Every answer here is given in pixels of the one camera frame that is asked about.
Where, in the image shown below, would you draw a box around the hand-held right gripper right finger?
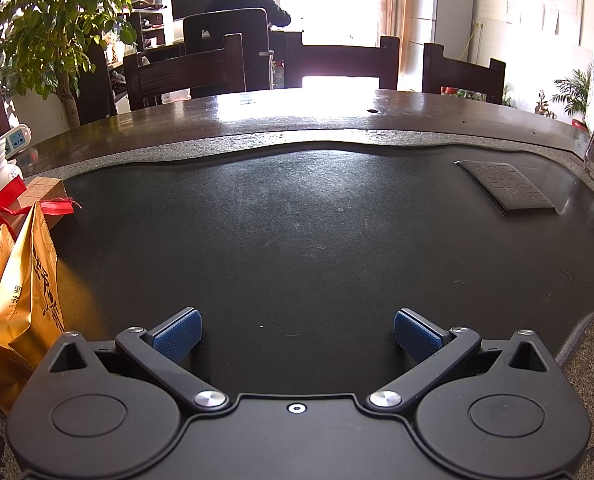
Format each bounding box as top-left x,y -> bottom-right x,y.
362,307 -> 550,411

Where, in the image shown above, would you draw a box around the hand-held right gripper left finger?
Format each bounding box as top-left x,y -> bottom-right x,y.
47,306 -> 230,413

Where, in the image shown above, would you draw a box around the engraved dark stone plaque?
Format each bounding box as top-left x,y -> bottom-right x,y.
454,160 -> 556,217

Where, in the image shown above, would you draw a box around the wooden box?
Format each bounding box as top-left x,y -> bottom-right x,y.
0,176 -> 69,271

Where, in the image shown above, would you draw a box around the red ribbon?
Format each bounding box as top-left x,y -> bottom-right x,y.
0,177 -> 82,241

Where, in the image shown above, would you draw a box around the white power strip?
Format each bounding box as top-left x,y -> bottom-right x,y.
2,125 -> 32,157

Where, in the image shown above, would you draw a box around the dark wooden chair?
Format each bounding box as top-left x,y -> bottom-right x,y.
123,33 -> 248,111
284,35 -> 400,92
422,42 -> 506,106

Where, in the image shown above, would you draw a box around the small potted palm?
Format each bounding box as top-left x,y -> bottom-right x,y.
552,62 -> 594,122

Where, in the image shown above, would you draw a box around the black office chair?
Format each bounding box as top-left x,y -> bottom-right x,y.
183,7 -> 274,93

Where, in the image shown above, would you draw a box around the white refrigerator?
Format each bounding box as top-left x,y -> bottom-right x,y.
401,0 -> 476,92

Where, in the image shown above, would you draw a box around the potted green tree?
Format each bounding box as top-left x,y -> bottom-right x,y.
0,0 -> 147,128

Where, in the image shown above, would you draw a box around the white wall notice sheets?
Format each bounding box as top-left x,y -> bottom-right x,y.
506,0 -> 585,32

